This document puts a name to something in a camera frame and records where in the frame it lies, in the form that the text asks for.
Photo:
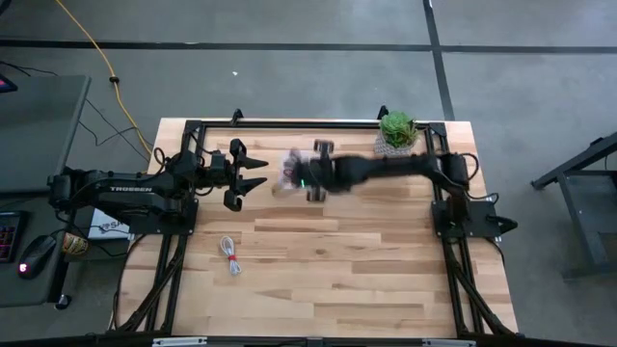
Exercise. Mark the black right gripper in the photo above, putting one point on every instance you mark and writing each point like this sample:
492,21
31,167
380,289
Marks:
318,171

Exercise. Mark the black computer mouse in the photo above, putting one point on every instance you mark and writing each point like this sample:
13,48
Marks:
36,255

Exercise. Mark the white printed paper sheet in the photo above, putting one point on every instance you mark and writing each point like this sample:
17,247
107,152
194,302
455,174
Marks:
107,225

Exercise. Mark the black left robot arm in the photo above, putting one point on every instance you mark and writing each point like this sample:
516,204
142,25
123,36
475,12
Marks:
130,190

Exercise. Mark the black metal stand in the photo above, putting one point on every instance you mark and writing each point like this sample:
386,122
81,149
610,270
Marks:
585,202

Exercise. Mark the dark grey desk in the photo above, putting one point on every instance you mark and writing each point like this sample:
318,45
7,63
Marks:
34,125

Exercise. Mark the printed drink can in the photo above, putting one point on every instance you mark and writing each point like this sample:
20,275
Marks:
74,244

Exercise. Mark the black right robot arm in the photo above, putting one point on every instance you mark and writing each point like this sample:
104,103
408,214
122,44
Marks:
400,166

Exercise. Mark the black backlit keyboard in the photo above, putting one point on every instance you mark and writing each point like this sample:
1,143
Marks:
7,237

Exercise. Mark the black aluminium table frame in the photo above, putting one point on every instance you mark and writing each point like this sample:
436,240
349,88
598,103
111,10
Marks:
289,124

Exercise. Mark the clear plastic container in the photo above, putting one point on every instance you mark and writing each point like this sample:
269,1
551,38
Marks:
290,155

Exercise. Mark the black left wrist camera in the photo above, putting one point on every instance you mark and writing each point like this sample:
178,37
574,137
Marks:
218,160

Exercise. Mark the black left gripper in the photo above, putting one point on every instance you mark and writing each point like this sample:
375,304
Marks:
231,171

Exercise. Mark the potted green succulent plant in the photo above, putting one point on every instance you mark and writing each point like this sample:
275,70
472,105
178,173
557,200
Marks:
397,129

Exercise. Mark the silver metal bracket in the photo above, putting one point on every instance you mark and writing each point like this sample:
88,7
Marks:
448,343
179,341

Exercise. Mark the black table clamp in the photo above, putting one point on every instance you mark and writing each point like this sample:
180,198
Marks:
236,115
382,112

